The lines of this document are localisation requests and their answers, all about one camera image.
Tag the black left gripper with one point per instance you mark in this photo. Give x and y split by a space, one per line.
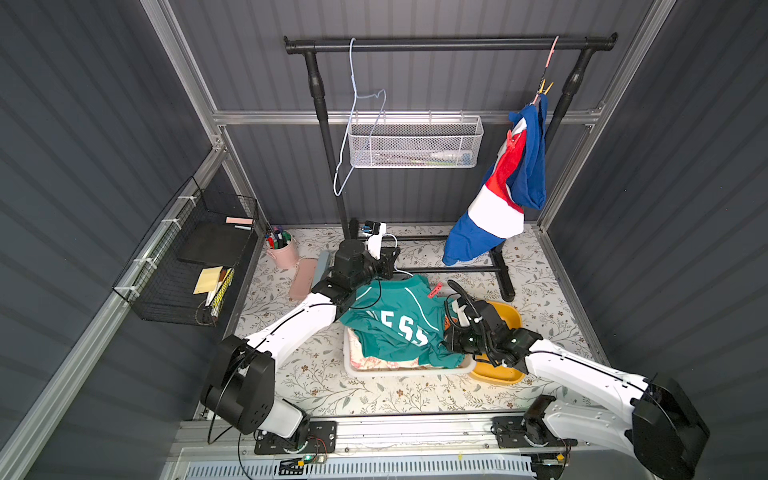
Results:
387 261

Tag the green jacket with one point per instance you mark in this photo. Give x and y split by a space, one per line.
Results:
398 321

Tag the red clothespin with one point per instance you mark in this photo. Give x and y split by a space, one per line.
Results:
510 140
436 290

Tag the pink printed jacket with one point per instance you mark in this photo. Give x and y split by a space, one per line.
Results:
361 363

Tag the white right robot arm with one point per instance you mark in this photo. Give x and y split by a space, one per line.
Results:
650 419

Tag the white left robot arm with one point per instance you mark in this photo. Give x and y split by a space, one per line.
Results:
240 384

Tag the yellow plastic tray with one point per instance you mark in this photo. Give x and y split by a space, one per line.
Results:
484 372

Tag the light blue eraser block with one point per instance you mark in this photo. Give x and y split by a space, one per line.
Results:
323 265

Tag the pink eraser block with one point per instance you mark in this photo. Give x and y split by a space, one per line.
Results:
303 281

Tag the floral table mat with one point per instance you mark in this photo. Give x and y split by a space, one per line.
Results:
314 376

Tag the pink pen cup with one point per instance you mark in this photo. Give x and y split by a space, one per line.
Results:
282 248

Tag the white plastic basket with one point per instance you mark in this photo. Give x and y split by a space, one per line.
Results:
467 365

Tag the red white blue jacket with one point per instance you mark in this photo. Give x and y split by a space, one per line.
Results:
514 182

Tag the yellow sticky notes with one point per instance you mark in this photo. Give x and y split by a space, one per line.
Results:
208 280

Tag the red clothespin on blue jacket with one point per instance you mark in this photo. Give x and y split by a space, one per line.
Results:
510 140

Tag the yellow clothespin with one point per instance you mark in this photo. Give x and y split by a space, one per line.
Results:
544 87

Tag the black clothes rack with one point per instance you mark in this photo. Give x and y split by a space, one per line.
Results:
309 48

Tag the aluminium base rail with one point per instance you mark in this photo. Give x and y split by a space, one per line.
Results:
460 433

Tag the silver mesh wall basket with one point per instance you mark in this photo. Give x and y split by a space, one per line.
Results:
414 141

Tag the black wire wall basket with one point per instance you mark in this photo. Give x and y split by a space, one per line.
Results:
202 227

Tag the pink wire hanger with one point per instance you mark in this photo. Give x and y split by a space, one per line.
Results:
536 98

